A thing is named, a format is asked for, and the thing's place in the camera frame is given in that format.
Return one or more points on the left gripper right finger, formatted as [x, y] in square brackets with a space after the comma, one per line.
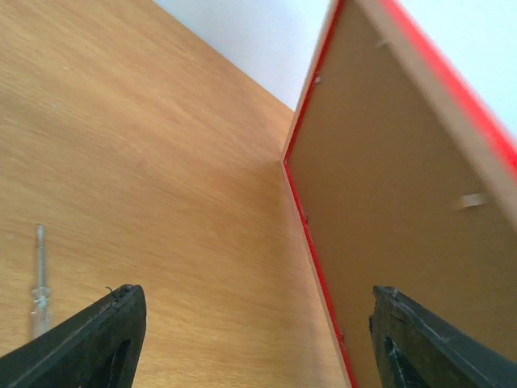
[415, 348]

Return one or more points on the small clear-handled screwdriver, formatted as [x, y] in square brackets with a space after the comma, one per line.
[41, 315]

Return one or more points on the red picture frame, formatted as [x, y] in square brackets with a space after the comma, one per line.
[402, 179]

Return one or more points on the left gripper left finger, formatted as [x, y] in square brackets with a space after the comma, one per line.
[99, 346]

